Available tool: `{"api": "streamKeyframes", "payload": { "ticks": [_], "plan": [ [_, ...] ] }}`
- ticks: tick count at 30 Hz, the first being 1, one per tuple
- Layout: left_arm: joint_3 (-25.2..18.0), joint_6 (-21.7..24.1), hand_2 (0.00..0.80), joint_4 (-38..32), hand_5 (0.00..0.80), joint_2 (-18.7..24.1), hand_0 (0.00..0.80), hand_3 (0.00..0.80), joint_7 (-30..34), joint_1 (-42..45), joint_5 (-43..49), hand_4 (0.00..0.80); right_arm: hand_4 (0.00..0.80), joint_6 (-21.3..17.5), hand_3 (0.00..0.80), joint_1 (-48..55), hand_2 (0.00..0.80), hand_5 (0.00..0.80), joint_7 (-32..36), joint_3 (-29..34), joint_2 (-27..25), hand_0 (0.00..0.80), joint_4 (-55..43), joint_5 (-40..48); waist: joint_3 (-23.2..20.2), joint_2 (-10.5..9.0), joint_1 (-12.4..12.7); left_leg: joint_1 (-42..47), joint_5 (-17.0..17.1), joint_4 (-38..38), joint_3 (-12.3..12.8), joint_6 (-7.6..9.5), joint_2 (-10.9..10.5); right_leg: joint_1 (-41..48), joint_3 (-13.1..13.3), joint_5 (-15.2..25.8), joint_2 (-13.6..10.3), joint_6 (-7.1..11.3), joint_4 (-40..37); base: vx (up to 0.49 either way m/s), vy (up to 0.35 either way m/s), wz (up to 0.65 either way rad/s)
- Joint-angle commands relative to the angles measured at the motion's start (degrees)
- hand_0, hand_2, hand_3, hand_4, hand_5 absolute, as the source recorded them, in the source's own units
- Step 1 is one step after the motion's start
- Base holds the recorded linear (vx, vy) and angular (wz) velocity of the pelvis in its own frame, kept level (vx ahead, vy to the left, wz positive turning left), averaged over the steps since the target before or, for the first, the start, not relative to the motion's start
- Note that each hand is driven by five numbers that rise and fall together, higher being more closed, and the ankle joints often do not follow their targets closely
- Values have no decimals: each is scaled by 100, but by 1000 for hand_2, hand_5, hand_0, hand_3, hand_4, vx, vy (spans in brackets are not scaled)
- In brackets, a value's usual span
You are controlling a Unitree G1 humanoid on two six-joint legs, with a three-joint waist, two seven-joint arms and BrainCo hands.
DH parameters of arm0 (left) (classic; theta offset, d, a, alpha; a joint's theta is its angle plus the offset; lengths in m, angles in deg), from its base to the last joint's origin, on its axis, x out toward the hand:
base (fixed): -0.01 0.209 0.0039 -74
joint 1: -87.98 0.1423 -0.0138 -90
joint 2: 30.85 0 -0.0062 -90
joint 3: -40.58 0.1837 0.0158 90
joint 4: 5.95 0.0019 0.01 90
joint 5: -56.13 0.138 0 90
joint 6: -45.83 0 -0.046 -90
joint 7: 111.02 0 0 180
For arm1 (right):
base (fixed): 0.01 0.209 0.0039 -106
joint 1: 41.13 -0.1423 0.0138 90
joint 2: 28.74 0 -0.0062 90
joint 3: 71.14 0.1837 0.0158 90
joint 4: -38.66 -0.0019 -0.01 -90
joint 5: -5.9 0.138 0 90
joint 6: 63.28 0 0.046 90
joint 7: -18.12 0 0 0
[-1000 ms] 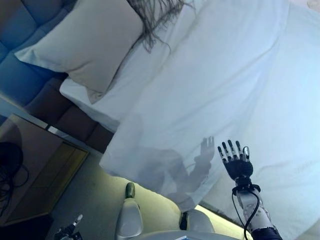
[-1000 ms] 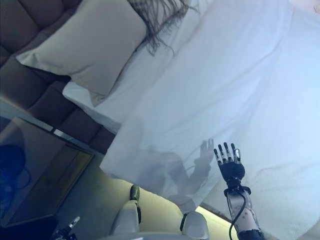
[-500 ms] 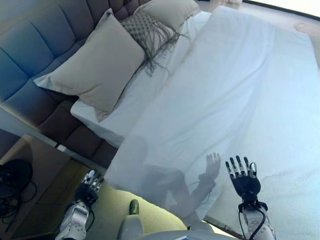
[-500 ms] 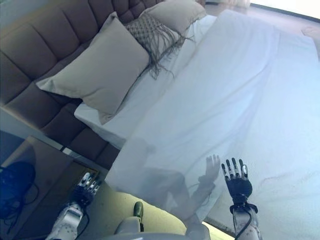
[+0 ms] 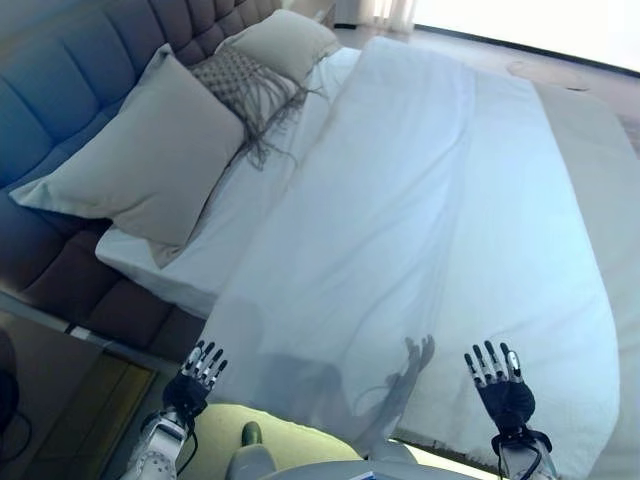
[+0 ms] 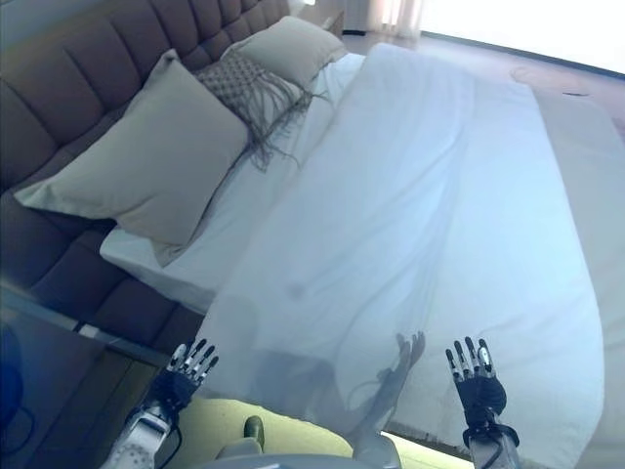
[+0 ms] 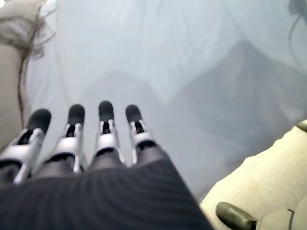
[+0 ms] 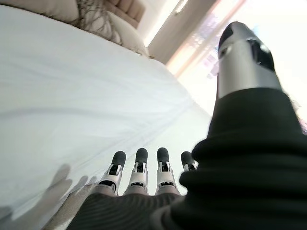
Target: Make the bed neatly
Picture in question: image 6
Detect silver left robot leg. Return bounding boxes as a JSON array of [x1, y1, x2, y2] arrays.
[[222, 414, 269, 459]]

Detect light sheer curtain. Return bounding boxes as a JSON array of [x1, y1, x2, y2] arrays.
[[378, 0, 425, 41]]

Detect small wooden nightstand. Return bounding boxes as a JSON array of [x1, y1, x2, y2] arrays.
[[302, 0, 344, 36]]

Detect large beige pillow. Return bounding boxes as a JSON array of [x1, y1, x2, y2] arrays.
[[13, 48, 251, 269]]

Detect silver right robot leg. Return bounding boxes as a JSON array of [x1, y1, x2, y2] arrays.
[[351, 429, 402, 469]]

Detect brown tufted headboard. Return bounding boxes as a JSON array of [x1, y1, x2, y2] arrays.
[[0, 0, 295, 197]]

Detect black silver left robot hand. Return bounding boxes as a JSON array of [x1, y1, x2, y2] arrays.
[[150, 336, 221, 406]]

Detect grey fringed woven cushion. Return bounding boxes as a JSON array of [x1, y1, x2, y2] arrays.
[[194, 51, 334, 173]]

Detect grey robot torso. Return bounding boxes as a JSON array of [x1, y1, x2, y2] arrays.
[[204, 451, 393, 469]]

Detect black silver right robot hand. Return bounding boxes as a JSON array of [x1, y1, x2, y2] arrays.
[[443, 335, 508, 431]]

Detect brown upholstered bed frame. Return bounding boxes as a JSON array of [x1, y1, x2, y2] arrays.
[[0, 190, 222, 368]]

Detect white duvet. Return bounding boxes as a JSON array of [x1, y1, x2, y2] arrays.
[[204, 42, 605, 442]]

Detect silver robot leg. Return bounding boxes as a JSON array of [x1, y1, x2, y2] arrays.
[[351, 429, 402, 469], [222, 414, 269, 459]]

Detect beige bed coverlet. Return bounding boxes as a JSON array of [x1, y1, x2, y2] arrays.
[[530, 87, 625, 469]]

